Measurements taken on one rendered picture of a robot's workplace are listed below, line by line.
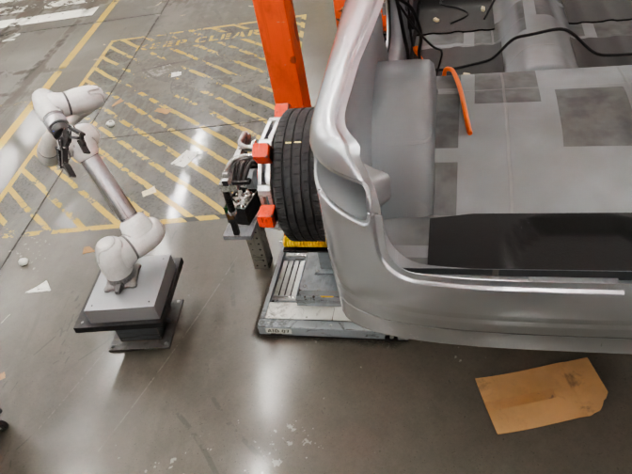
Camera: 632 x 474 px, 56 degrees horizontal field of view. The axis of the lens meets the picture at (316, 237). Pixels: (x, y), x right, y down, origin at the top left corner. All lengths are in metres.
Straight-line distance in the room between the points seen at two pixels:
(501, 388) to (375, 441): 0.66
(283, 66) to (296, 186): 0.82
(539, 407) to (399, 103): 1.54
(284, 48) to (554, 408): 2.18
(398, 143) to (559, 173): 0.70
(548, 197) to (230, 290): 1.97
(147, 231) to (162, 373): 0.78
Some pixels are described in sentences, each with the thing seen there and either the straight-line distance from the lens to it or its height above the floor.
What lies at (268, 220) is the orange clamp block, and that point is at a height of 0.86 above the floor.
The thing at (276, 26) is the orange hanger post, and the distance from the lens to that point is 3.18.
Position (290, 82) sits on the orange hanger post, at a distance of 3.30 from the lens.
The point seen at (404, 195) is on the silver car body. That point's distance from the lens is 2.52.
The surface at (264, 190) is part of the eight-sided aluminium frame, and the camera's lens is 2.76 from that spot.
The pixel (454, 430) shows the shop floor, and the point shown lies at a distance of 2.97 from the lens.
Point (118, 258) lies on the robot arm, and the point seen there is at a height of 0.60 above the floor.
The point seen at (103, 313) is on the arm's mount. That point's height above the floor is 0.37.
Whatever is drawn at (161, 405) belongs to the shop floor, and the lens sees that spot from 3.33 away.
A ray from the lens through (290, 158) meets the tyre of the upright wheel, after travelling 2.69.
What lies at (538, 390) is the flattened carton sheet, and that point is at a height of 0.01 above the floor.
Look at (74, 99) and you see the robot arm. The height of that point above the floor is 1.49.
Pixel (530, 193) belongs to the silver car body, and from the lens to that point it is 2.65.
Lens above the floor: 2.56
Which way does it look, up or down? 41 degrees down
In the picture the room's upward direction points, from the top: 12 degrees counter-clockwise
